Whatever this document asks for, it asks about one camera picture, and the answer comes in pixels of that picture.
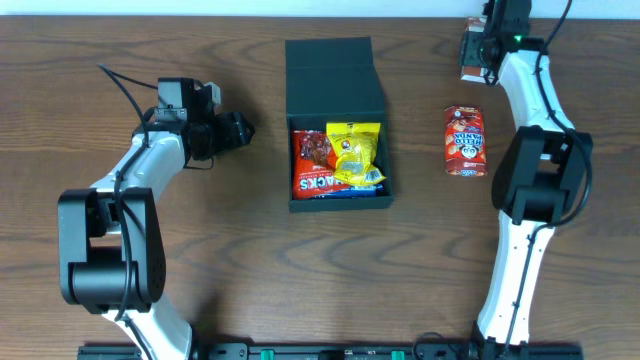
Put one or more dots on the yellow snack bag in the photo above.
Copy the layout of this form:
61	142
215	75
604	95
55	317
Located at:
355	146

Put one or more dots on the Hello Panda biscuit box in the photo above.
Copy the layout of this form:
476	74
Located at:
465	141

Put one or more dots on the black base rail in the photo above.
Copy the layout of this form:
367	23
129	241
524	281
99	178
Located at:
425	351

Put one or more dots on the brown drink carton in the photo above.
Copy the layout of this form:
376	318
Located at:
472	73

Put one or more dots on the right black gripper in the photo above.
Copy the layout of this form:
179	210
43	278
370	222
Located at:
473	57

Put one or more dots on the blue cookie packet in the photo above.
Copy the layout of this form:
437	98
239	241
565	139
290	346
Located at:
354	192

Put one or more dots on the red Hacks candy bag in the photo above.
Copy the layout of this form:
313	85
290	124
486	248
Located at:
313	171

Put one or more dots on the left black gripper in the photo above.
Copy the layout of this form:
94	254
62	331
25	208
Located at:
232	131

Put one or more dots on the black gift box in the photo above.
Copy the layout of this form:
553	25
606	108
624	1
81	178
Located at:
335	80

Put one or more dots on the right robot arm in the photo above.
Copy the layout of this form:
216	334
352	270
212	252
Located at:
542	182

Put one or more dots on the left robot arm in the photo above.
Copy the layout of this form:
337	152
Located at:
111	254

